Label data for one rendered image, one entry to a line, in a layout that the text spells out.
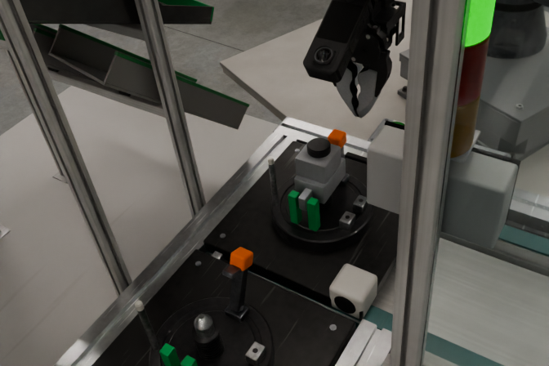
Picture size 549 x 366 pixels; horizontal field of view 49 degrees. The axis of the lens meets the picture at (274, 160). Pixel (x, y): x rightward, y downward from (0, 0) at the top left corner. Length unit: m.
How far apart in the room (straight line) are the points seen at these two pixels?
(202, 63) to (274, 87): 1.81
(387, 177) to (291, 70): 0.82
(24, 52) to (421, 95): 0.38
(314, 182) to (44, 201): 0.56
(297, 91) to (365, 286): 0.62
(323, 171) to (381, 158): 0.23
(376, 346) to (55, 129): 0.43
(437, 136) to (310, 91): 0.84
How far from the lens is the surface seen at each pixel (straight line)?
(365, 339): 0.73
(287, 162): 0.93
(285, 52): 1.40
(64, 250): 1.05
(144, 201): 1.08
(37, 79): 0.65
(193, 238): 0.86
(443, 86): 0.42
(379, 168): 0.54
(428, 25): 0.41
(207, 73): 3.00
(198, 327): 0.66
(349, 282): 0.74
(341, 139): 0.80
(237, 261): 0.67
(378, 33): 0.76
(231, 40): 3.24
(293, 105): 1.23
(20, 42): 0.63
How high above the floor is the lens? 1.58
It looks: 41 degrees down
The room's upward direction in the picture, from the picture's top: 7 degrees counter-clockwise
